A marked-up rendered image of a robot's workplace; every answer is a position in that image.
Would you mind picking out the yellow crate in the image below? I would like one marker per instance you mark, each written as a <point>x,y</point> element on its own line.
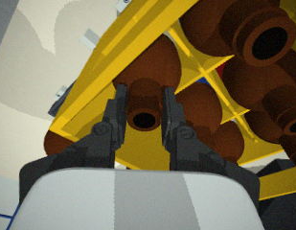
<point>143,150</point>

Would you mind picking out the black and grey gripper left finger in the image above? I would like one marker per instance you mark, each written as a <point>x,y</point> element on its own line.
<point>95,150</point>

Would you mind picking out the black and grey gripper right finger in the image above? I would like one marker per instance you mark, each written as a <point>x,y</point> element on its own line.
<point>188,154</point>

